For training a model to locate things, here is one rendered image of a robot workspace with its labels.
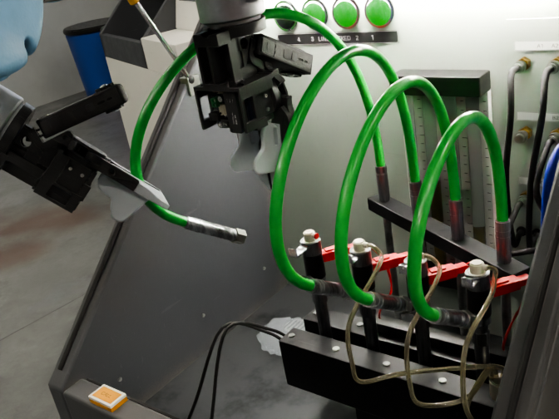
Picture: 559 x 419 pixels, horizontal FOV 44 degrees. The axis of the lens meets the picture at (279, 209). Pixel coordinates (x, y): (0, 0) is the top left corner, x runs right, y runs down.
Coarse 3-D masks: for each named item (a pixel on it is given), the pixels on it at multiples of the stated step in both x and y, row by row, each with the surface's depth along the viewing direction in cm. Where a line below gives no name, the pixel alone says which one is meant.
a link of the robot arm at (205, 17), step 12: (204, 0) 75; (216, 0) 74; (228, 0) 74; (240, 0) 74; (252, 0) 75; (204, 12) 76; (216, 12) 75; (228, 12) 74; (240, 12) 75; (252, 12) 75; (204, 24) 77; (216, 24) 76; (228, 24) 76
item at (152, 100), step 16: (272, 16) 91; (288, 16) 92; (304, 16) 94; (320, 32) 96; (192, 48) 87; (336, 48) 98; (176, 64) 87; (352, 64) 99; (160, 80) 86; (160, 96) 87; (368, 96) 102; (144, 112) 86; (368, 112) 104; (144, 128) 87; (160, 208) 91; (176, 224) 93
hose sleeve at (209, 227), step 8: (192, 224) 94; (200, 224) 94; (208, 224) 95; (216, 224) 96; (200, 232) 95; (208, 232) 95; (216, 232) 96; (224, 232) 96; (232, 232) 97; (232, 240) 98
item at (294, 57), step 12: (264, 36) 79; (264, 48) 79; (276, 48) 81; (288, 48) 83; (264, 60) 82; (276, 60) 81; (288, 60) 83; (300, 60) 85; (312, 60) 87; (288, 72) 86; (300, 72) 87
